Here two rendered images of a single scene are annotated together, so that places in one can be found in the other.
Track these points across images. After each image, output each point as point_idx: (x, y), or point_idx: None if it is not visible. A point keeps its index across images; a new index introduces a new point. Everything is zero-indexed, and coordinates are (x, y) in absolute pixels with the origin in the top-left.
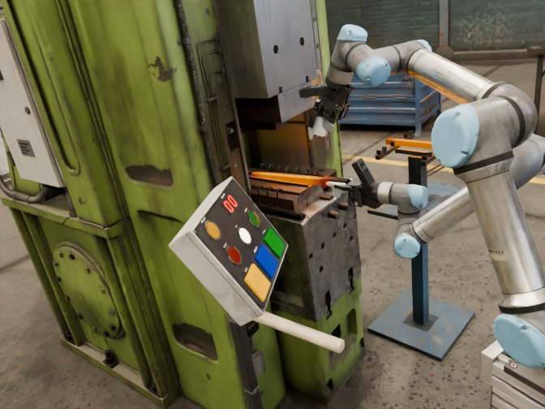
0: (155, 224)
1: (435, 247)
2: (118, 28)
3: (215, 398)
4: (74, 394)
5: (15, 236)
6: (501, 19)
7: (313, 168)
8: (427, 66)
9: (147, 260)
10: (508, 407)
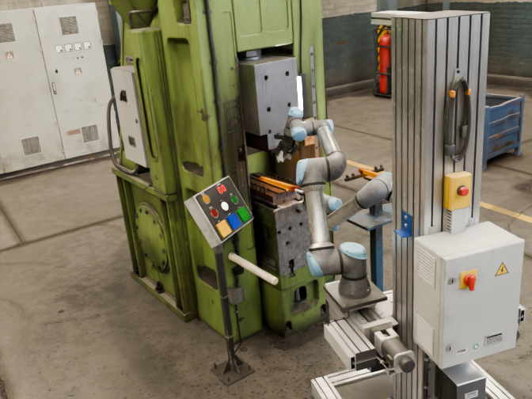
0: None
1: None
2: (188, 87)
3: (214, 317)
4: (132, 305)
5: (112, 200)
6: None
7: None
8: (321, 135)
9: (188, 219)
10: (332, 313)
